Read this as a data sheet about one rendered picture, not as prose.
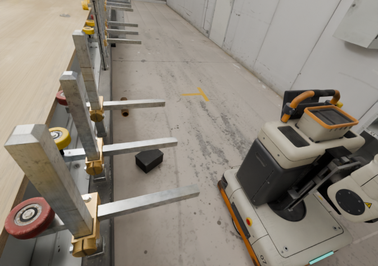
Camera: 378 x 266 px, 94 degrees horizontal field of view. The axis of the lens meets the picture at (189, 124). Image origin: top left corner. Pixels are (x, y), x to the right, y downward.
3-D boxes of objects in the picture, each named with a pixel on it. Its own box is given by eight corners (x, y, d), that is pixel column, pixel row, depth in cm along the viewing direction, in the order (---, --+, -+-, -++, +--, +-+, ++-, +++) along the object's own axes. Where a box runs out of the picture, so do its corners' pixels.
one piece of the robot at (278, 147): (227, 183, 138) (277, 88, 84) (282, 170, 155) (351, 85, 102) (251, 228, 114) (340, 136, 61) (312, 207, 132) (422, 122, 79)
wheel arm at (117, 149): (175, 142, 79) (175, 135, 76) (176, 148, 77) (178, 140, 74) (60, 157, 65) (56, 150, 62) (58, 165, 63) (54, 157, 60)
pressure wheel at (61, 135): (46, 167, 59) (32, 144, 52) (54, 149, 65) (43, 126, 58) (74, 165, 61) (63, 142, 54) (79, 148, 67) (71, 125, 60)
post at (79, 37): (106, 133, 90) (84, 29, 60) (106, 138, 88) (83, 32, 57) (99, 134, 89) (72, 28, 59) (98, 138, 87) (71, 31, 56)
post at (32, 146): (103, 240, 54) (44, 118, 24) (103, 253, 52) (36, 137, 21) (90, 243, 53) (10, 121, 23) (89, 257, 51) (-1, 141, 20)
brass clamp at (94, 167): (106, 145, 72) (104, 136, 69) (105, 173, 63) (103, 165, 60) (89, 148, 70) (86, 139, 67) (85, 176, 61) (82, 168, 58)
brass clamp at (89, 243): (103, 199, 53) (99, 190, 50) (101, 251, 44) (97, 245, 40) (79, 204, 51) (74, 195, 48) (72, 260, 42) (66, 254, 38)
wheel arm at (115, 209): (194, 189, 60) (197, 181, 57) (198, 198, 57) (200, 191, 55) (37, 225, 46) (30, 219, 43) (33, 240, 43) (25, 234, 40)
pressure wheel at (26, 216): (29, 258, 42) (3, 242, 34) (25, 228, 46) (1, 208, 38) (68, 235, 46) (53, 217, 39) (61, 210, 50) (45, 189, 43)
